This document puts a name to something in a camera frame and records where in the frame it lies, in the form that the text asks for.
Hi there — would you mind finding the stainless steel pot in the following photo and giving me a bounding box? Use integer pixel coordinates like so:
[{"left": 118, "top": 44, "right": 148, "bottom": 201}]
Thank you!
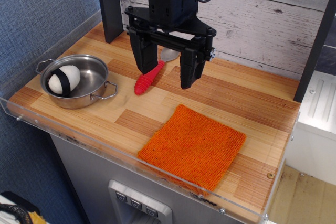
[{"left": 36, "top": 55, "right": 118, "bottom": 109}]

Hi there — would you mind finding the black and white plush ball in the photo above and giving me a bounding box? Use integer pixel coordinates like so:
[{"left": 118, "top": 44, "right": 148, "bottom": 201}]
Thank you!
[{"left": 48, "top": 65, "right": 80, "bottom": 97}]

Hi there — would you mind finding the clear acrylic table guard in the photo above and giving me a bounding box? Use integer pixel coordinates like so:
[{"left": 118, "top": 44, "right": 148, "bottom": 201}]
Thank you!
[{"left": 2, "top": 92, "right": 300, "bottom": 223}]

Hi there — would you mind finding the black and yellow bag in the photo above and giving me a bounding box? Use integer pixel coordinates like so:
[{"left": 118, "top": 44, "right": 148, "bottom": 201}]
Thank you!
[{"left": 1, "top": 191, "right": 47, "bottom": 224}]

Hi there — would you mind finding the black vertical post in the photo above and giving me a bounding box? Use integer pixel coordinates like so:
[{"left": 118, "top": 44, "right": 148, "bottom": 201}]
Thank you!
[
  {"left": 293, "top": 0, "right": 335, "bottom": 103},
  {"left": 99, "top": 0, "right": 123, "bottom": 43}
]

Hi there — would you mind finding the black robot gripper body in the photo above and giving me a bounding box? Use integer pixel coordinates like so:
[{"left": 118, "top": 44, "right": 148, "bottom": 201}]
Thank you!
[{"left": 125, "top": 0, "right": 216, "bottom": 61}]

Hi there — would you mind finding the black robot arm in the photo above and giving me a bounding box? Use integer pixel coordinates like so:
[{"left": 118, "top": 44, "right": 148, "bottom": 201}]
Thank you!
[{"left": 125, "top": 0, "right": 216, "bottom": 95}]

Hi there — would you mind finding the black left vertical post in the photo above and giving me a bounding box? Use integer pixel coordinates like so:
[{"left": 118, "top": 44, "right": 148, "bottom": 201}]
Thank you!
[{"left": 99, "top": 0, "right": 123, "bottom": 43}]

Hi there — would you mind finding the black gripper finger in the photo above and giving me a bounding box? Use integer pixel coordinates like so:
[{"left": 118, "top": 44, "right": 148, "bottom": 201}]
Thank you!
[
  {"left": 129, "top": 31, "right": 158, "bottom": 74},
  {"left": 180, "top": 48, "right": 205, "bottom": 89}
]

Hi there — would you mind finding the black right vertical post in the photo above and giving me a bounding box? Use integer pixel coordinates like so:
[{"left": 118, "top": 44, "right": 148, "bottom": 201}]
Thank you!
[{"left": 293, "top": 0, "right": 335, "bottom": 103}]

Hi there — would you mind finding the white plastic side counter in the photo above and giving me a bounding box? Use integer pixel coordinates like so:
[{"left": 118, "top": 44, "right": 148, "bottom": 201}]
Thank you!
[{"left": 285, "top": 71, "right": 335, "bottom": 185}]

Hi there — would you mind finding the orange knitted cloth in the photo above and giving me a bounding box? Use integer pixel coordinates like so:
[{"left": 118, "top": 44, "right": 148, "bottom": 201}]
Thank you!
[{"left": 138, "top": 104, "right": 246, "bottom": 194}]

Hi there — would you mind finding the grey toy fridge dispenser panel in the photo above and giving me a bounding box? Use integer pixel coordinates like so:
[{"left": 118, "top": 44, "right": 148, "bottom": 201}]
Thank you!
[{"left": 108, "top": 179, "right": 173, "bottom": 223}]

